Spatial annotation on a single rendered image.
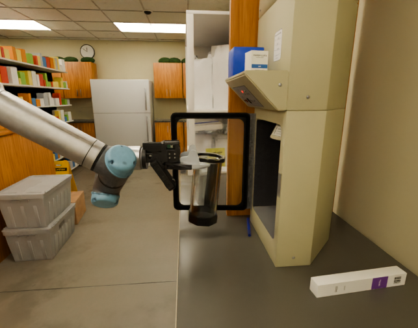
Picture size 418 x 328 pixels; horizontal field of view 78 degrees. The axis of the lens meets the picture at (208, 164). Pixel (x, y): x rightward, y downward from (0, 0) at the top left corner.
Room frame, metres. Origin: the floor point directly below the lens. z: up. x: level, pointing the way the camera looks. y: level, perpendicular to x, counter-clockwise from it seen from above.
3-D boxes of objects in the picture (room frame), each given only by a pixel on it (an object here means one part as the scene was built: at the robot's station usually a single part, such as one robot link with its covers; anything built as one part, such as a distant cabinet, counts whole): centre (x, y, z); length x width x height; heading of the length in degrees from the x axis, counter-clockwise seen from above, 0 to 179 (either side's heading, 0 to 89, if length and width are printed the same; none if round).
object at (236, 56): (0.94, -0.12, 1.56); 0.10 x 0.10 x 0.09; 5
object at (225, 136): (1.01, -0.01, 1.19); 0.30 x 0.01 x 0.40; 89
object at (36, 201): (2.35, 1.63, 0.49); 0.60 x 0.42 x 0.33; 5
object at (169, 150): (0.81, 0.15, 1.27); 0.12 x 0.08 x 0.09; 95
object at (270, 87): (0.85, -0.13, 1.46); 0.32 x 0.11 x 0.10; 5
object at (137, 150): (0.80, 0.23, 1.26); 0.08 x 0.05 x 0.08; 5
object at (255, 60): (0.80, -0.14, 1.54); 0.05 x 0.05 x 0.06; 13
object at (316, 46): (0.87, -0.31, 1.33); 0.32 x 0.25 x 0.77; 5
